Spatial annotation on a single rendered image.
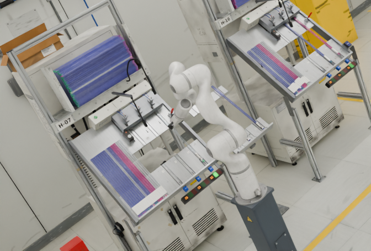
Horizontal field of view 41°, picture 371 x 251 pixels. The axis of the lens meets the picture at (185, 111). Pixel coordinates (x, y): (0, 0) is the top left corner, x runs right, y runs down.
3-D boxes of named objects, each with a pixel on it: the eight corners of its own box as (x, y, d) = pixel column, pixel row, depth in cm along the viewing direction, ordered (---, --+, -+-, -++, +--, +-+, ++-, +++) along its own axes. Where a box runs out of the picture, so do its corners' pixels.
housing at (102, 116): (152, 98, 357) (152, 86, 346) (96, 135, 338) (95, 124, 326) (144, 90, 360) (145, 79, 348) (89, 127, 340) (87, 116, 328)
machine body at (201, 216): (230, 225, 381) (199, 160, 359) (160, 287, 353) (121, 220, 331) (185, 204, 436) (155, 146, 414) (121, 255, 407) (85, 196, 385)
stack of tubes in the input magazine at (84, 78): (139, 69, 342) (122, 33, 332) (78, 108, 321) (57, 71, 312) (131, 68, 353) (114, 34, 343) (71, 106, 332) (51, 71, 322)
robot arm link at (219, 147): (254, 165, 269) (237, 128, 261) (226, 183, 264) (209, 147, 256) (242, 159, 280) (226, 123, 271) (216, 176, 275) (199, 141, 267)
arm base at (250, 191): (274, 187, 276) (263, 160, 269) (252, 208, 267) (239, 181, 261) (250, 181, 292) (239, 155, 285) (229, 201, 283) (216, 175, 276)
